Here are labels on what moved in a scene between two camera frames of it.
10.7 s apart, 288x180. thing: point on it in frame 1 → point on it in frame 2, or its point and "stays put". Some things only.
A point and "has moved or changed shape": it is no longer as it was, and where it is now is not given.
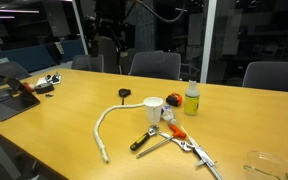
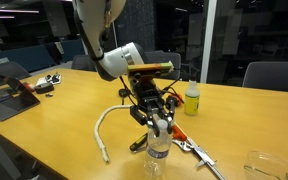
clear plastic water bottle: (167, 114) has moved or changed shape
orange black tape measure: (174, 99) stays put
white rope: (96, 127) stays put
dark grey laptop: (5, 103) stays put
